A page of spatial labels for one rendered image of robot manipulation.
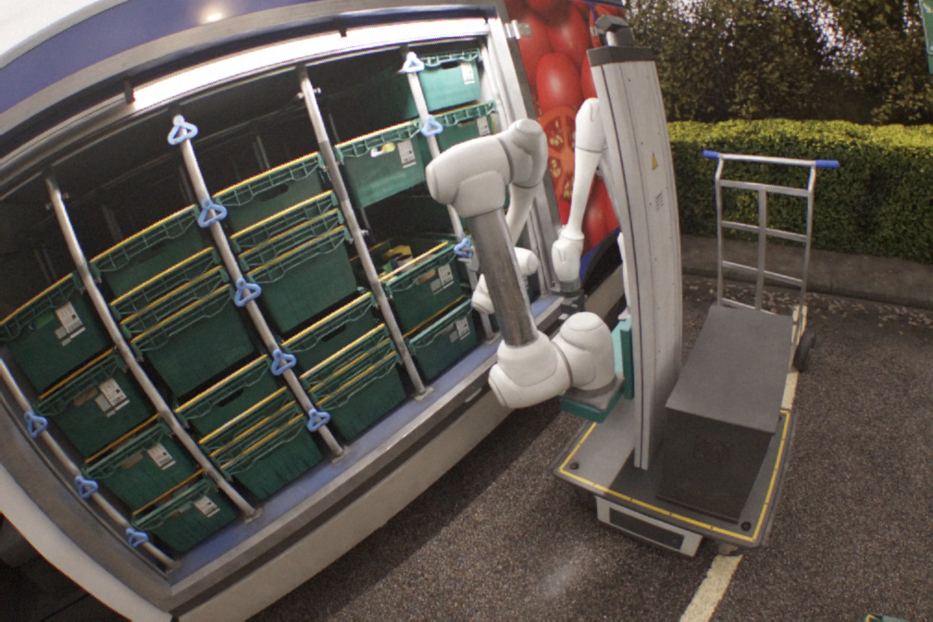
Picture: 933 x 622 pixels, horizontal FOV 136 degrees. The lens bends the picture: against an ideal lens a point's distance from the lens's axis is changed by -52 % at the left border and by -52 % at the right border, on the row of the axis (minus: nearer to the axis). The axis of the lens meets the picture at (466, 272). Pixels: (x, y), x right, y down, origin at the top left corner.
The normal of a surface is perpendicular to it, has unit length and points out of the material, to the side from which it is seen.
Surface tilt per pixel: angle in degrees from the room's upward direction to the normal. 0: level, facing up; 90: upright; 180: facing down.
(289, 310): 91
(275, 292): 94
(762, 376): 0
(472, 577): 0
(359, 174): 95
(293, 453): 92
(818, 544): 0
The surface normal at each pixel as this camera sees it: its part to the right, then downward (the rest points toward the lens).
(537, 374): 0.17, 0.16
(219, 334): 0.69, 0.21
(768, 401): -0.27, -0.88
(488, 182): 0.35, 0.27
